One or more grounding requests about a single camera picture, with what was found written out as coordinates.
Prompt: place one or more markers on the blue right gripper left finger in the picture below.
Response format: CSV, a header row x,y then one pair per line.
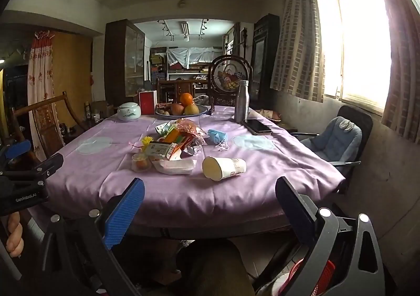
x,y
123,213

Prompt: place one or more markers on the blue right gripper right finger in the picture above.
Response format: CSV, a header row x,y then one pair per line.
x,y
298,213

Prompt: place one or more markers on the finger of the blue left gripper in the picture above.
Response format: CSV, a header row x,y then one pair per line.
x,y
13,151
48,167

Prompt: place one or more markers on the white napkin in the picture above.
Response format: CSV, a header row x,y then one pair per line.
x,y
175,167

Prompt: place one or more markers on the yellow foam fruit net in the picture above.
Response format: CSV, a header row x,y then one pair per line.
x,y
146,141

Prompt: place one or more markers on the white medicine box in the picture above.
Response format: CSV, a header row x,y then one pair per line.
x,y
163,151

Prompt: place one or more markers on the white paper cup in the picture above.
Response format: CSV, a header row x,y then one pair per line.
x,y
219,168

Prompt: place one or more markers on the red snack bag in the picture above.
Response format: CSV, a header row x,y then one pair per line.
x,y
178,139

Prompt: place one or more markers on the blue face mask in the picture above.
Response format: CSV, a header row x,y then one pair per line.
x,y
219,139

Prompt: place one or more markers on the pink plastic wrapper bag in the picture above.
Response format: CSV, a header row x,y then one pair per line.
x,y
186,125

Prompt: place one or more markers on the clear plastic cup with food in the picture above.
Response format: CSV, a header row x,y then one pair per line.
x,y
140,162

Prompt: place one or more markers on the green white tissue pack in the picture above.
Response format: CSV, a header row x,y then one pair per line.
x,y
164,128

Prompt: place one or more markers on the person left hand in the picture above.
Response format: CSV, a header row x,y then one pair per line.
x,y
14,243

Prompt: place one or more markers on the wooden armchair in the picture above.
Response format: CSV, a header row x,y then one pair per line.
x,y
48,136

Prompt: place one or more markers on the red floral curtain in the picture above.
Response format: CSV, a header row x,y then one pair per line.
x,y
40,81

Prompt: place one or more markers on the black chair blue cushion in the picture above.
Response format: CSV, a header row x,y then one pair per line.
x,y
343,140

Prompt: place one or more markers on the white ceramic jar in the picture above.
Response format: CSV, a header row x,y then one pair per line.
x,y
128,111

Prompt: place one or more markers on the black smartphone in case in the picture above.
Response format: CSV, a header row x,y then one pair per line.
x,y
257,127

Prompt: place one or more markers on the purple tablecloth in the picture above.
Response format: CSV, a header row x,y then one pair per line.
x,y
97,167

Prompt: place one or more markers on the red white box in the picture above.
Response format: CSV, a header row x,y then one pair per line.
x,y
148,101

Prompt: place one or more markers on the steel water bottle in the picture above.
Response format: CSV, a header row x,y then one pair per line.
x,y
242,102

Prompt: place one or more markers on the dark glass cabinet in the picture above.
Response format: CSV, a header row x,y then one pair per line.
x,y
124,62

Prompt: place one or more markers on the red apple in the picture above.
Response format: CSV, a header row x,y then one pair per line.
x,y
177,109

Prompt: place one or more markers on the yellow pear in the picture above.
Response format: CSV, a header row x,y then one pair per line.
x,y
191,109

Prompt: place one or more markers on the orange fruit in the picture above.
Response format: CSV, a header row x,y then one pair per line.
x,y
186,99

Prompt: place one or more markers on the blue fruit plate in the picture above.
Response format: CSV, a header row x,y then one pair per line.
x,y
164,111

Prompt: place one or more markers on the checked curtain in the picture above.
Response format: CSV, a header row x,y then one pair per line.
x,y
299,68

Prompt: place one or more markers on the round embroidered screen ornament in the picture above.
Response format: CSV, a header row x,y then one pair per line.
x,y
224,75

